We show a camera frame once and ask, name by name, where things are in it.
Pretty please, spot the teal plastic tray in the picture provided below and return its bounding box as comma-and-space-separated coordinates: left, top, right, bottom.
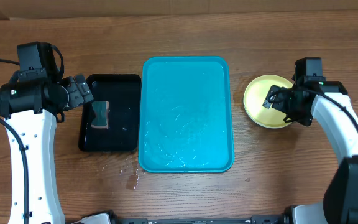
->
139, 56, 234, 173

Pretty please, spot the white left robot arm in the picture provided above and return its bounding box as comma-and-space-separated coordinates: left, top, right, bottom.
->
0, 75, 93, 223

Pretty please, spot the black plastic tray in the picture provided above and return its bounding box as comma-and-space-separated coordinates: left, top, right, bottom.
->
78, 74, 141, 152

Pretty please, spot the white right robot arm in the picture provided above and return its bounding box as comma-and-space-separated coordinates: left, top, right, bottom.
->
265, 81, 358, 223

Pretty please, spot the yellow plate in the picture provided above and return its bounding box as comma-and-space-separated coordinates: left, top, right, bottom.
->
243, 75, 293, 129

